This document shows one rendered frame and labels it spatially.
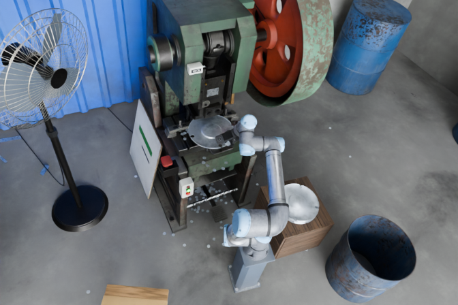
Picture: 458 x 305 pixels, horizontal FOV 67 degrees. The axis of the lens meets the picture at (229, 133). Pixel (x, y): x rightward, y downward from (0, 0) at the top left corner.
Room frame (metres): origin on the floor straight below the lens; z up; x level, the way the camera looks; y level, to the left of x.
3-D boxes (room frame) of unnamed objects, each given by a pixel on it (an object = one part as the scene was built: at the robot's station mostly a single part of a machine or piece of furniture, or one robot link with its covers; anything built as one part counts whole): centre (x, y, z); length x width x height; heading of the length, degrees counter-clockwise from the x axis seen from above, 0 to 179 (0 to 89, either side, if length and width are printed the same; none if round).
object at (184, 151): (1.57, 0.18, 0.68); 0.45 x 0.30 x 0.06; 124
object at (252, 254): (0.91, -0.27, 0.50); 0.15 x 0.15 x 0.10
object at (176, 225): (1.54, 0.48, 0.45); 0.92 x 0.12 x 0.90; 34
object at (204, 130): (1.46, 0.11, 0.78); 0.29 x 0.29 x 0.01
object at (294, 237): (1.32, -0.54, 0.18); 0.40 x 0.38 x 0.35; 27
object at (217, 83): (1.53, 0.16, 1.04); 0.17 x 0.15 x 0.30; 34
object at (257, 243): (0.91, -0.26, 0.62); 0.13 x 0.12 x 0.14; 100
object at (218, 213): (1.46, 0.10, 0.14); 0.59 x 0.10 x 0.05; 34
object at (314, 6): (1.84, -0.04, 1.33); 1.03 x 0.28 x 0.82; 34
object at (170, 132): (1.47, 0.32, 0.76); 0.17 x 0.06 x 0.10; 124
